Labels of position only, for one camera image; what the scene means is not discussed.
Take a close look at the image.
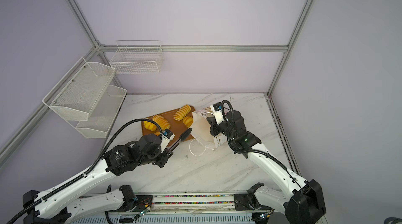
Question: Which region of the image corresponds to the yellow fake bread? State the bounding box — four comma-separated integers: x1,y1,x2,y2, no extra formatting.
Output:
143,121,158,132
182,116,194,128
152,115,171,130

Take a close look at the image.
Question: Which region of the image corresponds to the cartoon animal paper bag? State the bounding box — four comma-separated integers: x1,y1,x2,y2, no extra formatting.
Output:
189,107,227,157

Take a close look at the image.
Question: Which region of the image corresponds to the ridged long fake bread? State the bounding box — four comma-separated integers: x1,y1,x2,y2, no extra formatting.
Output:
173,105,191,121

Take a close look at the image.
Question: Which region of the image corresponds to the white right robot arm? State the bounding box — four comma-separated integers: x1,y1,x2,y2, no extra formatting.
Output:
206,110,327,224

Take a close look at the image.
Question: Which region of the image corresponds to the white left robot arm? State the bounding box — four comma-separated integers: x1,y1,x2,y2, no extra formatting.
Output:
23,128,192,224

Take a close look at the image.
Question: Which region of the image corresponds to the white mesh lower shelf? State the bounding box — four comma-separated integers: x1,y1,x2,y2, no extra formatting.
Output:
75,85,127,139

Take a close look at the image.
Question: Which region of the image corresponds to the white mesh shelf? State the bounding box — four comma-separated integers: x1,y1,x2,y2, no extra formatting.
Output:
75,85,127,139
43,58,115,121

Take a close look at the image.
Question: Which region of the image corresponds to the white mesh upper shelf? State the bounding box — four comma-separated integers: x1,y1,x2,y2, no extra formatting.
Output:
43,58,115,121

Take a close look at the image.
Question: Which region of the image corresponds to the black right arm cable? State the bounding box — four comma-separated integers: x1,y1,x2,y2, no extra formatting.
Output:
221,99,310,199

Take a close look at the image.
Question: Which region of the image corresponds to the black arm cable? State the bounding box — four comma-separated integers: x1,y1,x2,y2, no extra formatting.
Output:
6,118,163,224
221,99,310,199

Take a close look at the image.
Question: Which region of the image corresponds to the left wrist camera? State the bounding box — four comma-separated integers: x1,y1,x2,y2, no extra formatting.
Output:
160,129,175,152

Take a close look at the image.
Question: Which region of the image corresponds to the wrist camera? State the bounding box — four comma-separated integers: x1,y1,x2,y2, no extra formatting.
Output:
160,129,175,152
210,102,225,124

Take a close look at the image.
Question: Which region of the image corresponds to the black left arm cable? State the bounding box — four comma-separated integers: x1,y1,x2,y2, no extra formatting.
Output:
6,118,163,224

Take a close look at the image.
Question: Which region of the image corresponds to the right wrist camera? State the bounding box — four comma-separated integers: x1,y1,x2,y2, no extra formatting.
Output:
210,102,225,124

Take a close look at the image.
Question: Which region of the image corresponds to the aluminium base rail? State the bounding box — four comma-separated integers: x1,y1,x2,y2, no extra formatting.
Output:
66,187,290,224

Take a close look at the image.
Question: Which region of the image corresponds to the white wire basket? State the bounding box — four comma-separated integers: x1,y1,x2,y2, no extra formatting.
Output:
110,40,164,74

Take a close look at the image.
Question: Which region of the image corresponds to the aluminium frame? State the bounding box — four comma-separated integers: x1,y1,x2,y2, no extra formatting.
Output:
1,0,315,170

